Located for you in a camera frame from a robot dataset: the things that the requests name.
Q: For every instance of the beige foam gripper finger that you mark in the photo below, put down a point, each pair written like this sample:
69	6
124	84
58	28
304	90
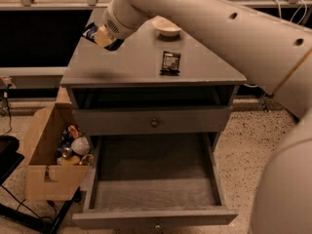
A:
103	37

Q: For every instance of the blue rxbar blueberry wrapper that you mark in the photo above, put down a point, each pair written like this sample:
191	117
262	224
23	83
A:
90	32

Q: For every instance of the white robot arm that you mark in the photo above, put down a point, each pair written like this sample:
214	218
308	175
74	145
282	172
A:
272	53

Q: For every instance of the grey wooden drawer cabinet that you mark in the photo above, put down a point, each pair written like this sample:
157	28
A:
130	78

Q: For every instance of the closed grey top drawer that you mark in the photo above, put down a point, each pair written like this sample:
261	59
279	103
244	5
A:
112	122

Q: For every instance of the open grey middle drawer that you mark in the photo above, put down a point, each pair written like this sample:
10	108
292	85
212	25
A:
154	181

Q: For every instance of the white paper bowl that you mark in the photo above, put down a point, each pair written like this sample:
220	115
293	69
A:
166	27

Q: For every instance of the black snack bar wrapper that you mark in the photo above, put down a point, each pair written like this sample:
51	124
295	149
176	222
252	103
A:
170	63

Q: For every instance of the red orange snack packet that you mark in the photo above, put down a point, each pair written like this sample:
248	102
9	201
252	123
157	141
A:
74	132

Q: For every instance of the white round ball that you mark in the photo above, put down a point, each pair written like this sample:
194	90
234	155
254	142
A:
81	145

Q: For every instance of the metal soda can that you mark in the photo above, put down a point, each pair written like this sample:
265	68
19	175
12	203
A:
66	152

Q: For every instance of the yellow item in box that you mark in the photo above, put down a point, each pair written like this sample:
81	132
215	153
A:
70	161

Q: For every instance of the brown cardboard box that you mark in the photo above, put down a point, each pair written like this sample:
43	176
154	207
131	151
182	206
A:
45	179

